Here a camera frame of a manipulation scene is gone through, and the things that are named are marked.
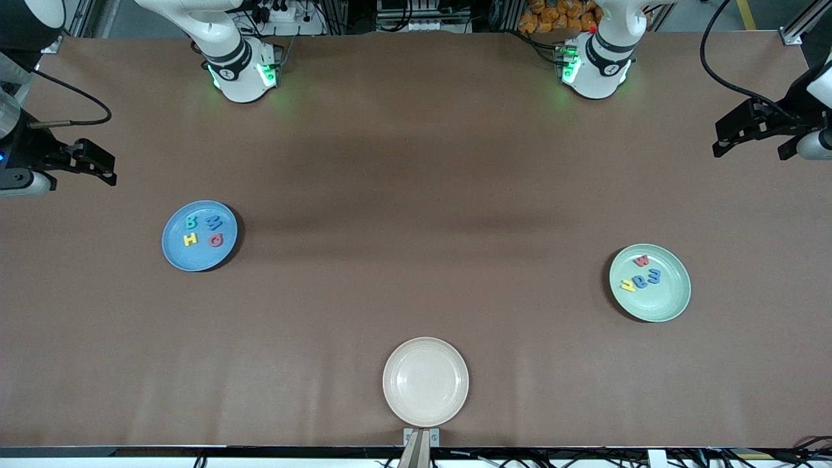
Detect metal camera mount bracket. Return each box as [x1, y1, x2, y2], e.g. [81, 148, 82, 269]
[398, 428, 441, 468]

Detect white multi-socket strip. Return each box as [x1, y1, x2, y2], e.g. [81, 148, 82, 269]
[377, 16, 473, 33]

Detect brown table cover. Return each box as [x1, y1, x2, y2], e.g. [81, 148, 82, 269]
[0, 31, 832, 449]

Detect blue plate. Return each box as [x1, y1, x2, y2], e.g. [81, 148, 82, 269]
[161, 200, 239, 272]

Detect beige plate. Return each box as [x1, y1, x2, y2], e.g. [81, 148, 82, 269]
[382, 337, 470, 428]

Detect aluminium frame profile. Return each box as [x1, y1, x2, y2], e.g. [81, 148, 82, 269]
[780, 0, 832, 46]
[40, 0, 96, 54]

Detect orange snack bags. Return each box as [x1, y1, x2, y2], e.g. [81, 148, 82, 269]
[518, 0, 600, 35]

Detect white power strip with plugs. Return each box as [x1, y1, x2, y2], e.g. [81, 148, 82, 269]
[250, 0, 324, 37]

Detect green plate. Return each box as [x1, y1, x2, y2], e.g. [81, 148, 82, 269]
[609, 243, 692, 323]

